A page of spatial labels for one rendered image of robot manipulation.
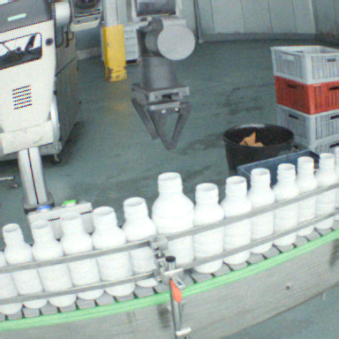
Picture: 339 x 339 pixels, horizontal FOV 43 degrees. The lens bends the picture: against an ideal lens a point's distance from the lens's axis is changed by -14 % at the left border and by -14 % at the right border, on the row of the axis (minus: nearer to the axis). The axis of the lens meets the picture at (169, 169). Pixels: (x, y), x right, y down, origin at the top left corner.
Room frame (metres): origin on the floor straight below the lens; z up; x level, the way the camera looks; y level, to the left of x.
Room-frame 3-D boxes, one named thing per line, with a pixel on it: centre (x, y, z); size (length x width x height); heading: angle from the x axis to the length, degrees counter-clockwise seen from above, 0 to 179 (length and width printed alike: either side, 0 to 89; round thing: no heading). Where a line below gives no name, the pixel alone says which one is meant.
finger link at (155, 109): (0.73, 0.00, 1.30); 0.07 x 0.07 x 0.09; 19
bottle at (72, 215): (0.69, 0.17, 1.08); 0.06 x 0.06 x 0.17
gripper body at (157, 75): (0.75, 0.00, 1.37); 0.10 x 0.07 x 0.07; 19
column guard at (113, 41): (8.50, 0.81, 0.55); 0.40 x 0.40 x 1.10; 19
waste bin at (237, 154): (2.63, -0.54, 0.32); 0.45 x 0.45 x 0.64
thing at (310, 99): (3.21, -1.17, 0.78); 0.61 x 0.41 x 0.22; 116
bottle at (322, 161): (0.86, -0.33, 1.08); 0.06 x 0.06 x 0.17
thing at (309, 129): (3.20, -1.17, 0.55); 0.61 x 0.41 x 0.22; 116
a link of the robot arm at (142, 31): (0.75, 0.00, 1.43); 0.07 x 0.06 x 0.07; 18
